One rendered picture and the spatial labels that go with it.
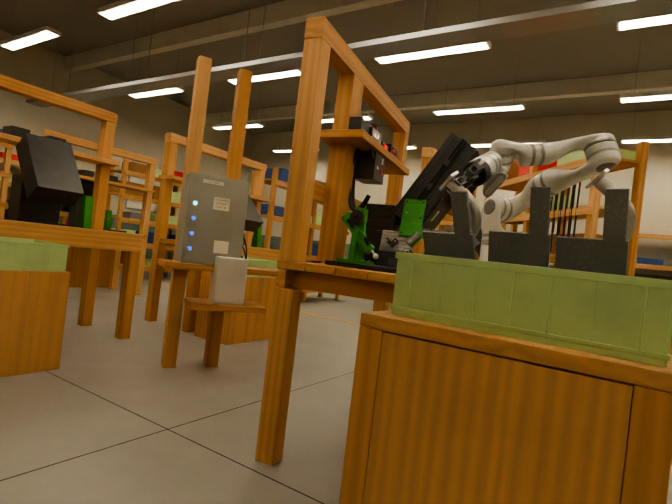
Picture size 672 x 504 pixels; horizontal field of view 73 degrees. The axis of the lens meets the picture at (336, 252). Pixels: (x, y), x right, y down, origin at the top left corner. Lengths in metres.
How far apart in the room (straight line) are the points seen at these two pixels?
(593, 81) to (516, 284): 8.77
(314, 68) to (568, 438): 1.66
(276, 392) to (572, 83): 8.63
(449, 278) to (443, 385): 0.26
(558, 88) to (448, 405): 8.97
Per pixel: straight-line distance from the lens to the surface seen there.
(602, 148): 1.65
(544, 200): 1.23
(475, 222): 1.27
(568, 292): 1.12
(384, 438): 1.24
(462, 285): 1.18
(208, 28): 8.85
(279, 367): 2.04
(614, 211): 1.20
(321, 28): 2.18
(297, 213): 1.98
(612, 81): 9.78
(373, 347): 1.21
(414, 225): 2.44
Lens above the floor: 0.94
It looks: level
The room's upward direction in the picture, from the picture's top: 7 degrees clockwise
